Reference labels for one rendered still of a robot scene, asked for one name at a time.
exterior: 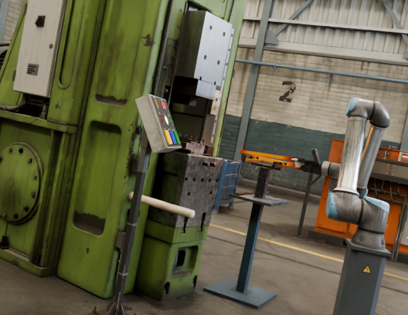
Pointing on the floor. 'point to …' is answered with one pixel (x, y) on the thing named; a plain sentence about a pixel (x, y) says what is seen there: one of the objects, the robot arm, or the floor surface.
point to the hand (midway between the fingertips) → (293, 158)
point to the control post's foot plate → (110, 310)
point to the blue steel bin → (226, 184)
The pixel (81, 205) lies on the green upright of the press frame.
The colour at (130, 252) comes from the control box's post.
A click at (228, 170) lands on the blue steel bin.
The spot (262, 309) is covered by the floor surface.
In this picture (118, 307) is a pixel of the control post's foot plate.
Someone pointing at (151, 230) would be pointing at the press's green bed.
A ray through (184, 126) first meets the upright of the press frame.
